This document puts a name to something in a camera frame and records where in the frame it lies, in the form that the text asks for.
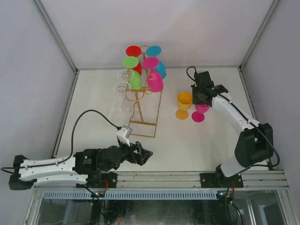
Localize clear wine glass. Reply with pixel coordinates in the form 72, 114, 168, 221
113, 82, 131, 101
117, 68, 135, 82

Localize camera black cable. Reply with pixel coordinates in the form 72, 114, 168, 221
186, 66, 281, 197
0, 109, 121, 175

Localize right aluminium frame post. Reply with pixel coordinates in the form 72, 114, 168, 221
239, 0, 281, 70

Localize aluminium frame post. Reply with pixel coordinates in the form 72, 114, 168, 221
31, 0, 78, 74
239, 0, 281, 70

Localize gold wire glass rack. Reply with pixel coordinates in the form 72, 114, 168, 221
125, 45, 163, 138

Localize blue slotted cable duct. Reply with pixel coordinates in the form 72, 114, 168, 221
43, 190, 218, 200

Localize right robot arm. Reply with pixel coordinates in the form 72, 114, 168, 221
191, 84, 275, 188

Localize left camera black cable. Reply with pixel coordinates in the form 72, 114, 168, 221
0, 109, 121, 175

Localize aluminium front rail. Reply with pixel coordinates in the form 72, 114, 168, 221
34, 171, 289, 190

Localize right green led board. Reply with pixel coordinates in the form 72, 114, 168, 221
217, 191, 234, 204

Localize black base bracket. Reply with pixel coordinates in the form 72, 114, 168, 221
200, 172, 244, 188
90, 172, 118, 188

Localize left green led board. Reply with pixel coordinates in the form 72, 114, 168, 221
91, 191, 105, 198

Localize rear clear wine glass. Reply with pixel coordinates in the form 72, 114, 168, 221
117, 68, 135, 82

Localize green plastic wine glass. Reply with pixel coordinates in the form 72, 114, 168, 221
122, 56, 142, 90

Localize right black base bracket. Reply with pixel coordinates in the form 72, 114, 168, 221
200, 172, 244, 188

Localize left black base bracket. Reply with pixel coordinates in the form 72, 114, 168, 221
90, 172, 118, 188

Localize left aluminium frame post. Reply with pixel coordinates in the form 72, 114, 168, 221
31, 0, 78, 74

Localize right camera black cable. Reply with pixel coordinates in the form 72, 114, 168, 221
186, 66, 281, 197

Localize red plastic wine glass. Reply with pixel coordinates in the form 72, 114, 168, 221
126, 45, 143, 75

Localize orange plastic wine glass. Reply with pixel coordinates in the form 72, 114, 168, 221
175, 92, 192, 120

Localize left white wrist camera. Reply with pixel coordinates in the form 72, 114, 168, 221
116, 125, 133, 146

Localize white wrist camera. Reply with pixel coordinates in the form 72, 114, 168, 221
116, 125, 133, 146
194, 71, 214, 88

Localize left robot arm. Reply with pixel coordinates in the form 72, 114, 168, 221
8, 142, 153, 190

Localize green led board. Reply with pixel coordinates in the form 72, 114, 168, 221
91, 191, 105, 198
217, 191, 234, 204

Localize cyan plastic wine glass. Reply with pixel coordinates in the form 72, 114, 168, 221
146, 45, 166, 79

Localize magenta wine glass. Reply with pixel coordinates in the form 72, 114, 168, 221
143, 57, 164, 92
192, 105, 210, 122

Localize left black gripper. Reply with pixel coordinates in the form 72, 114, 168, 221
117, 137, 152, 165

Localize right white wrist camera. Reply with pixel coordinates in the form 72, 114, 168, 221
194, 71, 214, 88

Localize front clear wine glass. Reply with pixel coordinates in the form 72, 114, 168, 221
113, 82, 131, 101

